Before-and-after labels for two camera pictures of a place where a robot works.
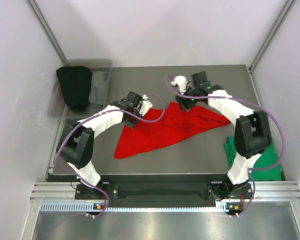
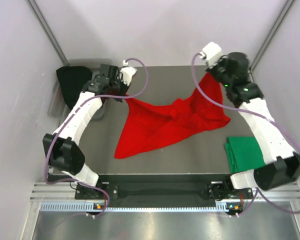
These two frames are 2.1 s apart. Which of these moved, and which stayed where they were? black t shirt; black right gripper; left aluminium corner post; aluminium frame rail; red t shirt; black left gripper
Moved: black left gripper; black right gripper
Stayed: aluminium frame rail; left aluminium corner post; black t shirt; red t shirt
